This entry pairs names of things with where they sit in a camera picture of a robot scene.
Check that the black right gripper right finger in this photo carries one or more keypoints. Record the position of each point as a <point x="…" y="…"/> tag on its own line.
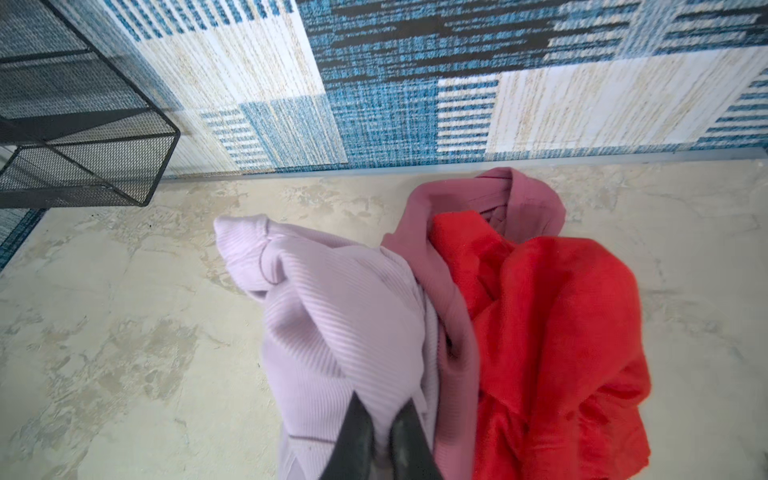
<point x="410" y="454"/>

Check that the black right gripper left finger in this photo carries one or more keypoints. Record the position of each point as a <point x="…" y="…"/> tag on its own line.
<point x="352" y="455"/>

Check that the lilac ribbed cloth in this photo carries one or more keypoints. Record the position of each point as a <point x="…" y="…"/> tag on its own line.
<point x="341" y="320"/>

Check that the red fuzzy cloth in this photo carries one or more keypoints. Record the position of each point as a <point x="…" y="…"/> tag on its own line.
<point x="562" y="367"/>

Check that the black wire mesh shelf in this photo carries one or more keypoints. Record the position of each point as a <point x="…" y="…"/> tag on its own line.
<point x="80" y="133"/>

